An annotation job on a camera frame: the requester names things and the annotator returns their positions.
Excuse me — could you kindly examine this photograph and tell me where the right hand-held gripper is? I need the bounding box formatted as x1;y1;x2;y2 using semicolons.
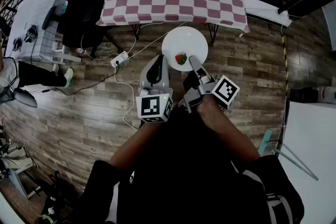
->
183;56;241;113

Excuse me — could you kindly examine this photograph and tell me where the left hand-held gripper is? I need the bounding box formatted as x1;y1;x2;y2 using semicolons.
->
135;54;174;124

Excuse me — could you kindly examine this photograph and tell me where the white round plate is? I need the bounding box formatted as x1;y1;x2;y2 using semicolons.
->
161;26;209;72

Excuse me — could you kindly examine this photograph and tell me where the person's left forearm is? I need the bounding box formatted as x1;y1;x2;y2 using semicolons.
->
109;120;163;172

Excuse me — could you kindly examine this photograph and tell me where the person's right forearm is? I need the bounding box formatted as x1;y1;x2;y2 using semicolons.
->
196;97;262;166

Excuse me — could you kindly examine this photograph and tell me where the white power strip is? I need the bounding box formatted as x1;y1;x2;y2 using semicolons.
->
110;51;130;68

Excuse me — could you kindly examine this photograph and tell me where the white low platform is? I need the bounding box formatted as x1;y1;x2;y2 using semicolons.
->
243;0;293;27

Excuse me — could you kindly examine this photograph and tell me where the yellow black hazard tape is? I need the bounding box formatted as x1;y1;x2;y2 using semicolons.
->
280;34;290;98

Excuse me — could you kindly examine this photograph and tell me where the black office chair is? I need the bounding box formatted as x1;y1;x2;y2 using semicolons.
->
41;0;124;54

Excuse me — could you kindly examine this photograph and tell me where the teal flat board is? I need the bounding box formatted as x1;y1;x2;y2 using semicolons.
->
257;130;274;156

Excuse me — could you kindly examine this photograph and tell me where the person's black clothing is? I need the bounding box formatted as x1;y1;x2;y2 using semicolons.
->
76;104;305;224

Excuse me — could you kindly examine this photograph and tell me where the black bag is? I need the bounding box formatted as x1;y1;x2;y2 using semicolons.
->
289;86;320;104

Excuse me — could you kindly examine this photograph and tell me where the black boxy device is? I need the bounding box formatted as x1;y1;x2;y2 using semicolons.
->
24;25;38;44

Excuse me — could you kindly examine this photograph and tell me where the grey seat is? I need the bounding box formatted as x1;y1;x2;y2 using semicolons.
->
14;88;38;109

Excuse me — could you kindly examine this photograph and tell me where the white jug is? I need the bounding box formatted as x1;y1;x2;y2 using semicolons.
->
316;86;336;104

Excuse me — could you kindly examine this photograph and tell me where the white tiled table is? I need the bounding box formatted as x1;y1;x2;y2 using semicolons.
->
5;0;69;64

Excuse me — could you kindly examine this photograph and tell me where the small black device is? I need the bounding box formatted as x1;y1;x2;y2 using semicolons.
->
12;37;23;52

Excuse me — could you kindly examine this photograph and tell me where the plain white table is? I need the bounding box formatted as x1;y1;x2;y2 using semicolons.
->
277;101;336;224

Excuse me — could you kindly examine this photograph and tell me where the dark floor bag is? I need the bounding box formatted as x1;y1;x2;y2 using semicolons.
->
40;170;80;224

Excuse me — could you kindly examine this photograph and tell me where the thin white cable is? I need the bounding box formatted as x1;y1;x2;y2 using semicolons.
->
128;22;187;59

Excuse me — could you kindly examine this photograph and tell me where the long white cable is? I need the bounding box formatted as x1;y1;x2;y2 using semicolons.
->
114;65;140;131

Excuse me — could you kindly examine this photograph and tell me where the black cable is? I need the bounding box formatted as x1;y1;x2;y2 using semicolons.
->
41;64;120;95

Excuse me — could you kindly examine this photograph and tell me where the grey metal rod frame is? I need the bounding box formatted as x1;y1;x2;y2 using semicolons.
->
272;142;319;182

